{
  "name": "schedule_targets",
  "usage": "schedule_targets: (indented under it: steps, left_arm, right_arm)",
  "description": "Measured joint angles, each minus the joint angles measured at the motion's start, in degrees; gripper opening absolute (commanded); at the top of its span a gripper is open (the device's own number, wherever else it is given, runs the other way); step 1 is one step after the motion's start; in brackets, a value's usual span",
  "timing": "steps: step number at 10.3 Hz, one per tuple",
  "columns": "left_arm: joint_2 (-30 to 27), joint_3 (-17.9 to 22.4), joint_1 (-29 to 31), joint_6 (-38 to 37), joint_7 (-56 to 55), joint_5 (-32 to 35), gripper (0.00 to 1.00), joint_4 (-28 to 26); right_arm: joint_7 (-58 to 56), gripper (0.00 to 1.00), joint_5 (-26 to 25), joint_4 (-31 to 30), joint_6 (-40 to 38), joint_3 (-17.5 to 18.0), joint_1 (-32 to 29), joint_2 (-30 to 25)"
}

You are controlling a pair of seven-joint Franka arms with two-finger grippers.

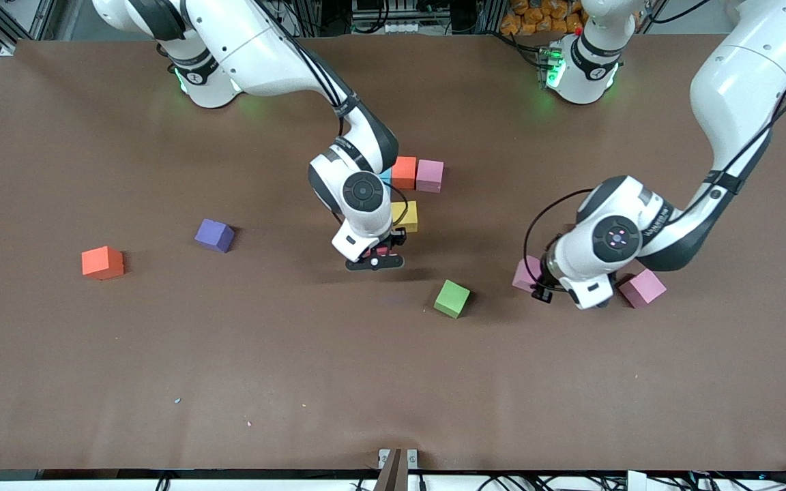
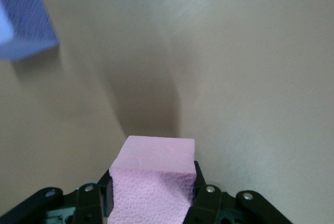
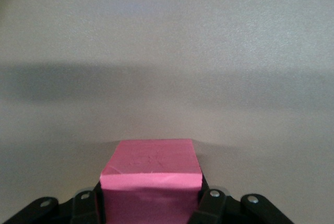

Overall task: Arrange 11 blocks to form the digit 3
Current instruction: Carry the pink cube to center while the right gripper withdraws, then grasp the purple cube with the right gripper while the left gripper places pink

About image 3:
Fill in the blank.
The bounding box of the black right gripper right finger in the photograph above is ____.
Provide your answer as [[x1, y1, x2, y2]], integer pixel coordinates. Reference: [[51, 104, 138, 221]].
[[189, 179, 295, 224]]

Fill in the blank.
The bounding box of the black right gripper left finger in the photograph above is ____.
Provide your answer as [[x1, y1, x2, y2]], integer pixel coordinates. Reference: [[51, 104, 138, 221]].
[[0, 182, 106, 224]]

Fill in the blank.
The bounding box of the paper table cover sheet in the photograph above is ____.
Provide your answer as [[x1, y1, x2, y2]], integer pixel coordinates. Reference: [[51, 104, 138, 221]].
[[0, 0, 334, 224]]

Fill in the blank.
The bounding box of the red foam block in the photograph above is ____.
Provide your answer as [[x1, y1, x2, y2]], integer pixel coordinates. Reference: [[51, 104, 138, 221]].
[[100, 138, 204, 224]]

